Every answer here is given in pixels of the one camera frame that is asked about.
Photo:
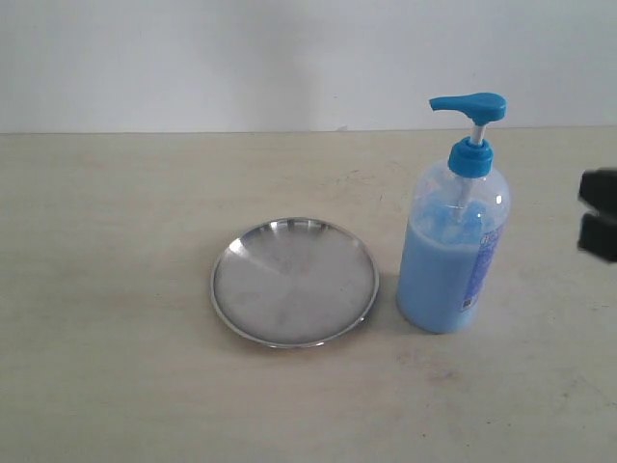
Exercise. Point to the blue soap pump bottle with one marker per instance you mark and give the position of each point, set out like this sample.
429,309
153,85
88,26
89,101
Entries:
459,209

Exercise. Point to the round steel plate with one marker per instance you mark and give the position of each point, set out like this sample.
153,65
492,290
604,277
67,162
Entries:
294,282

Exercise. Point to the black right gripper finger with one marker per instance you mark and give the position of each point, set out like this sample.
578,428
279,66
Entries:
598,189
597,236

